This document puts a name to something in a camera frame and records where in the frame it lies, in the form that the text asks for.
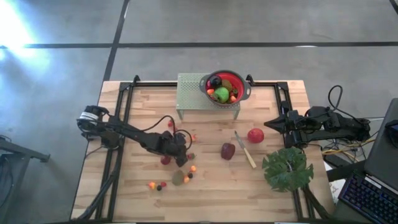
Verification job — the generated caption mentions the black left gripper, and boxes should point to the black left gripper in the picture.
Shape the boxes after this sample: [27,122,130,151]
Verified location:
[157,130,190,168]

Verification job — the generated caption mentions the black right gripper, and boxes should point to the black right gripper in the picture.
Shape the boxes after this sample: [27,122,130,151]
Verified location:
[263,109,309,141]

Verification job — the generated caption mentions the red collapsible colander bowl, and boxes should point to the red collapsible colander bowl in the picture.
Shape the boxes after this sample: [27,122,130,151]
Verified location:
[199,69,252,109]

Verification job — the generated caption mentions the green apple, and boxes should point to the green apple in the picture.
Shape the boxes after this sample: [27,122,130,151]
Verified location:
[213,86,230,104]

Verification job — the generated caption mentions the olive green oval fruit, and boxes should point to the olive green oval fruit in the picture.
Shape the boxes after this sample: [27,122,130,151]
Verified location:
[172,169,185,187]

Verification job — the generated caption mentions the bright red round fruit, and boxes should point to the bright red round fruit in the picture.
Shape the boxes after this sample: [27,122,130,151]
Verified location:
[247,128,266,144]

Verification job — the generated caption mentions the green potted plant white pot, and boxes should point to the green potted plant white pot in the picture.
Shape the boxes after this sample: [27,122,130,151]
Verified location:
[262,146,315,193]

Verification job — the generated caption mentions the dark red bell pepper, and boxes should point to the dark red bell pepper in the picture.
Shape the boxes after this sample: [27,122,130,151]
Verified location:
[221,142,236,161]

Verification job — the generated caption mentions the pale green perforated metal shelf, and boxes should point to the pale green perforated metal shelf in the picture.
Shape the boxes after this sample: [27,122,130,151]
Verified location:
[175,72,241,121]

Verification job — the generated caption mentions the white paper sheet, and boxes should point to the white paper sheet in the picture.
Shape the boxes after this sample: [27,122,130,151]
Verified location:
[328,179,345,205]

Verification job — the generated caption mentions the dark metal stand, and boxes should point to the dark metal stand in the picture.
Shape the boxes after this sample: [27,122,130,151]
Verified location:
[0,135,51,224]

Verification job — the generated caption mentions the knife with wooden handle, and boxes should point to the knife with wooden handle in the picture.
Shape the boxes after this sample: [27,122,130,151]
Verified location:
[234,130,257,169]

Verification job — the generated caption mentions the yellow cable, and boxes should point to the yellow cable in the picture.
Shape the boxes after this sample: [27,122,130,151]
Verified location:
[321,138,379,156]

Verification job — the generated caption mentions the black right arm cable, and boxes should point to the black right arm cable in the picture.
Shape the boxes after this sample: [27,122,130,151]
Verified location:
[327,84,371,125]

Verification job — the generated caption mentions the black aluminium rig frame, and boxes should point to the black aluminium rig frame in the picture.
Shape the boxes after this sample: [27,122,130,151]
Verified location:
[70,74,332,223]

